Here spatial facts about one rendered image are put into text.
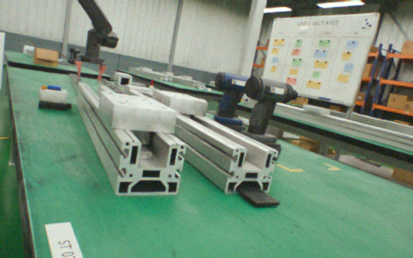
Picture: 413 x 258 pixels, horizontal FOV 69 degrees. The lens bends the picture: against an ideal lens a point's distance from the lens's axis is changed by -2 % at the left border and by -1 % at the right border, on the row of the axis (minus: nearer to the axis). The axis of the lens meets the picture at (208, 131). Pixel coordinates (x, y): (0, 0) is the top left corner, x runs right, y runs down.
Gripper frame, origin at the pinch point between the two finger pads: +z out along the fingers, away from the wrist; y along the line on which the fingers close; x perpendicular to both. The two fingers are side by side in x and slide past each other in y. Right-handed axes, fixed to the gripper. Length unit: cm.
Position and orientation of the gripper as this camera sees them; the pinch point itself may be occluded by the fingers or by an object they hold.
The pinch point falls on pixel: (89, 78)
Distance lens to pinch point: 140.5
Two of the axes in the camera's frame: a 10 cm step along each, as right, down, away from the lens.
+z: -1.9, 9.7, 1.8
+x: -4.6, -2.4, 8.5
